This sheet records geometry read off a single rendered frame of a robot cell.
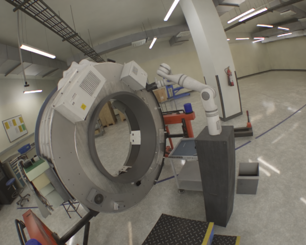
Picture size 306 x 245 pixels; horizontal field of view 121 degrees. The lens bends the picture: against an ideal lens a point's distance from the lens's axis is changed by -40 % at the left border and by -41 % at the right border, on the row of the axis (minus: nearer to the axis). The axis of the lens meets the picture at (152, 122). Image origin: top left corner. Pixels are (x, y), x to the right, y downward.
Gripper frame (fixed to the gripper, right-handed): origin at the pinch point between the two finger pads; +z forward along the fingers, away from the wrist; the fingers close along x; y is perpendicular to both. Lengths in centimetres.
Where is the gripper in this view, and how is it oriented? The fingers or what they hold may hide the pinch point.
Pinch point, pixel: (140, 89)
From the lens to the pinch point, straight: 150.5
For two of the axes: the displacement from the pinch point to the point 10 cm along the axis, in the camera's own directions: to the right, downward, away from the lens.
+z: -9.3, 2.9, 2.1
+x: -1.6, -8.6, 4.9
